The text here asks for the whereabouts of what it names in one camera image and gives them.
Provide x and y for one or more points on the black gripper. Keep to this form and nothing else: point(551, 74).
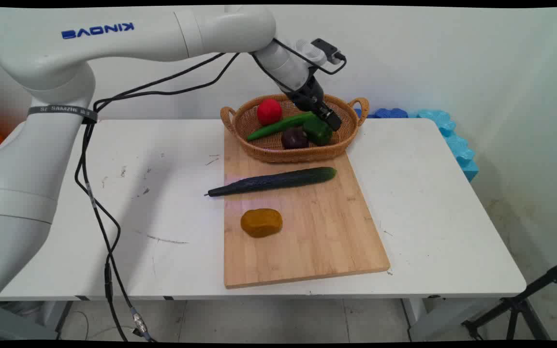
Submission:
point(305, 94)

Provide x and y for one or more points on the dark green cucumber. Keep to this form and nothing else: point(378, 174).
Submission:
point(278, 181)

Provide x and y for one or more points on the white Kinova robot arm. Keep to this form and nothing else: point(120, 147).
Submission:
point(41, 145)

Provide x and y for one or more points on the green bell pepper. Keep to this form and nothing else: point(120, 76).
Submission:
point(319, 133)

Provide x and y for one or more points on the dark purple onion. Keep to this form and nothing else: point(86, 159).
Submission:
point(294, 138)

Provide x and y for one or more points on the long green chili pepper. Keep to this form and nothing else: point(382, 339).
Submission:
point(278, 126)

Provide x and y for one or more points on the red tomato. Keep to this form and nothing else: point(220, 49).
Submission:
point(269, 112)

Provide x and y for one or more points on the woven wicker basket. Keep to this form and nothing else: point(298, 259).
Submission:
point(278, 150)

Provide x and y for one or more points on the dark blue foam piece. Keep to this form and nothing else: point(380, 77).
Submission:
point(389, 113)

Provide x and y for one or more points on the wooden cutting board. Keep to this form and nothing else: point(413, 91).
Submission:
point(307, 232)

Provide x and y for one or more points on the brown potato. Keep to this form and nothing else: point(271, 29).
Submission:
point(261, 223)

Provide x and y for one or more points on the light blue foam piece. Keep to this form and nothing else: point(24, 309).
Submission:
point(457, 145)

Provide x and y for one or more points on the white table leg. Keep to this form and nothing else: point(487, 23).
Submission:
point(433, 319)
point(22, 321)

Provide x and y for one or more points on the black tripod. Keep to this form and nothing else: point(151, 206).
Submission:
point(515, 307)

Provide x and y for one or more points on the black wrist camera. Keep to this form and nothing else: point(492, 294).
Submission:
point(328, 49)

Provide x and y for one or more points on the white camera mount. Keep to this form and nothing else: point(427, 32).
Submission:
point(307, 50)

